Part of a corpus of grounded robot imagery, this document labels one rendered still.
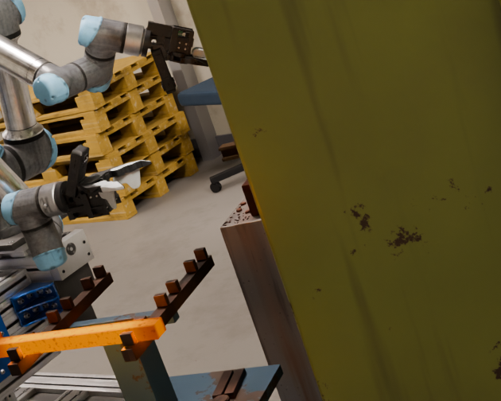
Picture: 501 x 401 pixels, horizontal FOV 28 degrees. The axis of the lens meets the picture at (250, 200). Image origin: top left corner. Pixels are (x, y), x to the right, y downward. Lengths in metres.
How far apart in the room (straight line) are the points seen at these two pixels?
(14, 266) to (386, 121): 1.58
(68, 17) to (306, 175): 5.26
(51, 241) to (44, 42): 4.66
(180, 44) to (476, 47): 1.17
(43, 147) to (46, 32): 4.04
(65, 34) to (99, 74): 4.29
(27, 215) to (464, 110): 1.18
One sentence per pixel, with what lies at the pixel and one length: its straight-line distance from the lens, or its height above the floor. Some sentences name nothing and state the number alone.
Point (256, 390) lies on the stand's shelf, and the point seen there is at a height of 0.68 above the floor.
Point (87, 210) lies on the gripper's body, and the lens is 2.22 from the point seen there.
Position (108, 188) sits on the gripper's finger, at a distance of 2.12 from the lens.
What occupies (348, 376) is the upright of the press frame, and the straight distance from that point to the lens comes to 1.64.
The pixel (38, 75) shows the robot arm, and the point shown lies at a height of 1.23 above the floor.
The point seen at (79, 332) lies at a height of 0.95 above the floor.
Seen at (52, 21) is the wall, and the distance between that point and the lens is 6.79.
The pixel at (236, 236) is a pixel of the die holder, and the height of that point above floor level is 0.89.
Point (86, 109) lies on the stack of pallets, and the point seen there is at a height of 0.65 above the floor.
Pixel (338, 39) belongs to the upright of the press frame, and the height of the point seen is 1.25.
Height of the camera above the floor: 1.49
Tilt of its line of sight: 17 degrees down
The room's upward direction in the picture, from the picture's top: 19 degrees counter-clockwise
